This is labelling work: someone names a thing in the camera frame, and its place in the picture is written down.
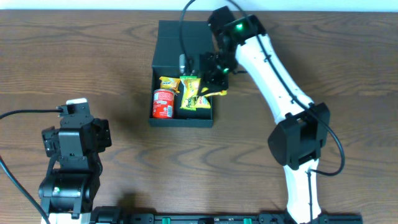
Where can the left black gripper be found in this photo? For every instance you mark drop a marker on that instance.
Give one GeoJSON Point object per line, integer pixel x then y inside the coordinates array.
{"type": "Point", "coordinates": [101, 134]}

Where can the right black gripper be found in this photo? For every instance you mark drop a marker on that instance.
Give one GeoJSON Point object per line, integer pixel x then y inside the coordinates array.
{"type": "Point", "coordinates": [214, 79]}

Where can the orange yellow snack packet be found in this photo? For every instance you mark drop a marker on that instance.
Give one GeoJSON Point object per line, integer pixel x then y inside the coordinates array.
{"type": "Point", "coordinates": [192, 86]}

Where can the green yellow snack packet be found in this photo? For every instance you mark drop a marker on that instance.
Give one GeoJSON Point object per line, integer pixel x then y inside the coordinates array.
{"type": "Point", "coordinates": [188, 103]}

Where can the yellow brown chocolate packet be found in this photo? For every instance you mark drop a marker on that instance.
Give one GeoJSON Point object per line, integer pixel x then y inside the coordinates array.
{"type": "Point", "coordinates": [202, 103]}

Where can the yellow biscuit packet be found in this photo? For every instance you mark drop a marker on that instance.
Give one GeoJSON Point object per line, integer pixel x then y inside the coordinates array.
{"type": "Point", "coordinates": [170, 83]}

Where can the red Pringles can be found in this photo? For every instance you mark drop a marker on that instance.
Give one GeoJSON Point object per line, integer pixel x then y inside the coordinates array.
{"type": "Point", "coordinates": [163, 104]}

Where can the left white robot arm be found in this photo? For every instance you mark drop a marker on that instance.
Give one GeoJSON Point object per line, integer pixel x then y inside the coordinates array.
{"type": "Point", "coordinates": [73, 175]}

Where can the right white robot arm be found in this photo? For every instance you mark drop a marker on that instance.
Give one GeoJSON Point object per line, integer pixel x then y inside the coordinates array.
{"type": "Point", "coordinates": [301, 125]}

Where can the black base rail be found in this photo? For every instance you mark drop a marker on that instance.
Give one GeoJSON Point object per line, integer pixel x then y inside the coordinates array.
{"type": "Point", "coordinates": [115, 215]}

